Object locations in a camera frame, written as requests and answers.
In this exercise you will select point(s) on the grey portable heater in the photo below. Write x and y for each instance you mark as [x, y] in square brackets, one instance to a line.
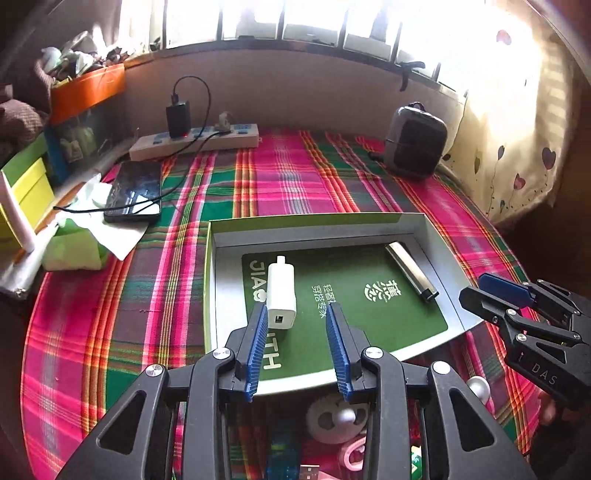
[415, 143]

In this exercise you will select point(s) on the black window clamp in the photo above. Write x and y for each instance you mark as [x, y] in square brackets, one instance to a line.
[411, 69]

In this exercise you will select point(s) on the green and grey cardboard box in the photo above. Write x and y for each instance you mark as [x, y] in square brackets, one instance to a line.
[369, 332]

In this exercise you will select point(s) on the pile of crumpled packets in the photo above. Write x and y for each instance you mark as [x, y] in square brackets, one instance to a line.
[78, 53]

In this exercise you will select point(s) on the pink plastic clip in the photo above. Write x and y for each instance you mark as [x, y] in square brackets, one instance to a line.
[353, 457]

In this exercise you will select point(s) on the heart print curtain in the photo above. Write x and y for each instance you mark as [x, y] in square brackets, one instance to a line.
[517, 115]

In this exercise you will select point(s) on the yellow cardboard box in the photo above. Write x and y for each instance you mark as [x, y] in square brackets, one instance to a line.
[34, 194]

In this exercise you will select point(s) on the black smartphone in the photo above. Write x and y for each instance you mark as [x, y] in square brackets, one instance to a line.
[134, 191]

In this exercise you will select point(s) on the green and white small box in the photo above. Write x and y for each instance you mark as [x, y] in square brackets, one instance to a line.
[415, 464]

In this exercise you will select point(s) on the green tissue pack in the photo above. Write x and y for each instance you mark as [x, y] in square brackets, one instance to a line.
[74, 249]

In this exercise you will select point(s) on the barred window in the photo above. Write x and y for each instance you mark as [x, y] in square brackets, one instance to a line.
[300, 18]

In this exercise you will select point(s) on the white power strip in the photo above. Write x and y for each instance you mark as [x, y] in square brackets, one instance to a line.
[212, 141]

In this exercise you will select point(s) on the white round knob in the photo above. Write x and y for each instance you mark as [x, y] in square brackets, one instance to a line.
[478, 386]

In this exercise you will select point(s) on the blue translucent plastic case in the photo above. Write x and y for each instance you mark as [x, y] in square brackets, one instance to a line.
[282, 457]

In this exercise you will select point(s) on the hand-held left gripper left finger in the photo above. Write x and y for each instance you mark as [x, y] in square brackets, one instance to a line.
[257, 350]

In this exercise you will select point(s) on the black charger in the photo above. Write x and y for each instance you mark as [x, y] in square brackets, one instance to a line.
[178, 120]

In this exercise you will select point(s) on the white tissue paper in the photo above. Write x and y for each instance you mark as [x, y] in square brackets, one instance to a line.
[120, 235]

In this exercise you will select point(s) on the silver lighter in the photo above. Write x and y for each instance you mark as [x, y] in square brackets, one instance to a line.
[411, 270]

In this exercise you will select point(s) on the white plug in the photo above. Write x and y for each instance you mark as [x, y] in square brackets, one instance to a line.
[222, 121]

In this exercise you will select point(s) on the orange box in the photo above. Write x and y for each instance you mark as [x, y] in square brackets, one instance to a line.
[87, 92]

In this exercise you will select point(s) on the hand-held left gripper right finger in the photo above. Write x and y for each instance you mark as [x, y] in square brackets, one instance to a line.
[339, 355]

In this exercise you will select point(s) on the person's right hand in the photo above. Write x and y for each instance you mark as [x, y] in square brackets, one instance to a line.
[548, 408]

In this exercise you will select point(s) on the pale pink tube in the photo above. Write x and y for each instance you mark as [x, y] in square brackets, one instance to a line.
[16, 217]

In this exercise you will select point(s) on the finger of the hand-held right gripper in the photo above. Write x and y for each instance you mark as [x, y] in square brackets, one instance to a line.
[505, 290]
[485, 304]

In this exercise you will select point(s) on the white charger adapter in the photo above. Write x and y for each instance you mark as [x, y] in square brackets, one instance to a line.
[281, 290]

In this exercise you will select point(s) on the dark glass tank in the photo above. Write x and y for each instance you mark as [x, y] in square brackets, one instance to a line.
[92, 134]

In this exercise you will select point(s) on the plaid blanket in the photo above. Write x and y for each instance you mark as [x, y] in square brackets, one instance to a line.
[138, 323]

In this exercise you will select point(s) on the brown checked cloth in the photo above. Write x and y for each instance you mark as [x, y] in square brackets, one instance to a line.
[18, 120]

